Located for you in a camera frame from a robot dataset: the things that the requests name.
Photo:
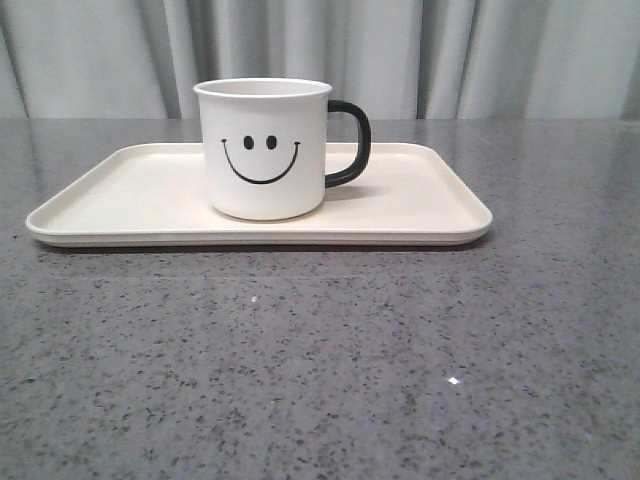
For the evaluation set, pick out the grey pleated curtain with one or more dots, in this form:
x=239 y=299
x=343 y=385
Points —
x=396 y=59

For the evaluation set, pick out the white smiley mug black handle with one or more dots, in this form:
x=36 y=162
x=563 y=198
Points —
x=264 y=143

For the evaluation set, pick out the cream rectangular plastic tray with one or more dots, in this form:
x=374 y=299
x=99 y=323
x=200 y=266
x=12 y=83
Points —
x=154 y=195

